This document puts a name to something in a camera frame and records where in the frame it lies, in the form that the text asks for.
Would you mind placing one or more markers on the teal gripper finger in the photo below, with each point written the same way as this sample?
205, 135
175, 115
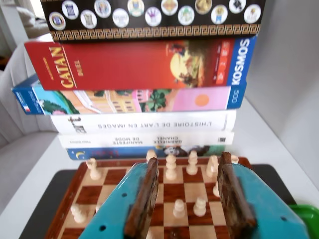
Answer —
256, 211
117, 211

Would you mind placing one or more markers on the white wooden knight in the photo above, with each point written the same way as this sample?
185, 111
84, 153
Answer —
211, 166

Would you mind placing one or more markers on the green plastic tray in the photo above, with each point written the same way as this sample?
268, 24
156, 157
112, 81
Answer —
307, 216

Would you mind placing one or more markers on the panda picture book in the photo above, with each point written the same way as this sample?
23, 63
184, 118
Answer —
112, 153

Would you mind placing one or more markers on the wooden folding chessboard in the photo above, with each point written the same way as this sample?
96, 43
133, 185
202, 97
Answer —
174, 191

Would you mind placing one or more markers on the dark grey mat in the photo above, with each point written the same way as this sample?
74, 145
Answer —
51, 199

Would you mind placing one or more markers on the white wooden queen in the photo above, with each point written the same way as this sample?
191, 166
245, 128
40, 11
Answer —
171, 168

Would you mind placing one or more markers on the white Chanel book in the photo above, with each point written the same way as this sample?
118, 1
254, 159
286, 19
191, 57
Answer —
99, 142

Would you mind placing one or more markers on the white wooden bishop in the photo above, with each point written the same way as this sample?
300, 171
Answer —
192, 164

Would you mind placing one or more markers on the white art history book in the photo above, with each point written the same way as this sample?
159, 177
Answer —
149, 124

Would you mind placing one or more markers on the blue puzzle box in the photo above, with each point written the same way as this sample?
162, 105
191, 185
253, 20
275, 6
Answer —
199, 102

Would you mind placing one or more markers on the red Catan game box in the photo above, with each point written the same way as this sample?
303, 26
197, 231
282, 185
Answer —
124, 67

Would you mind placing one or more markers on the black box with coin prints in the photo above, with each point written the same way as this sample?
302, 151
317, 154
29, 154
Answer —
154, 31

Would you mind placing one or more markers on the beige cushion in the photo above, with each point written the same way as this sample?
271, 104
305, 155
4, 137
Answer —
32, 22

